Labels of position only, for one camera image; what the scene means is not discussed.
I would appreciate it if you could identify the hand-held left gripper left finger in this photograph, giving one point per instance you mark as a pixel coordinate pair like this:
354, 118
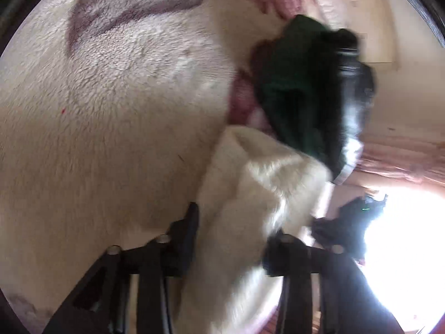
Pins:
186, 243

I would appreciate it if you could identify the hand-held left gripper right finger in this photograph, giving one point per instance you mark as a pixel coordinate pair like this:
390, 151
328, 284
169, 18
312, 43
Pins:
274, 257

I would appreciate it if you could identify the cream tweed jacket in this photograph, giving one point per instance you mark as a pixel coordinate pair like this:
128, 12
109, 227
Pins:
250, 195

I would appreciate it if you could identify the pink patterned curtain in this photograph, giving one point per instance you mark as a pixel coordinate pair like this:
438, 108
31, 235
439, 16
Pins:
399, 160

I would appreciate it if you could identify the floral plush blanket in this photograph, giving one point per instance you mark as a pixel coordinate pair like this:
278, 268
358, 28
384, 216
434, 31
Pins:
104, 146

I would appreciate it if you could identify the black leather jacket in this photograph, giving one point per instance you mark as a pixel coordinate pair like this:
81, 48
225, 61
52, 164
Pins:
351, 87

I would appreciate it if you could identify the dark green striped-cuff garment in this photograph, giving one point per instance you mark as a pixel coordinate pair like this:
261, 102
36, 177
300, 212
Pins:
295, 83

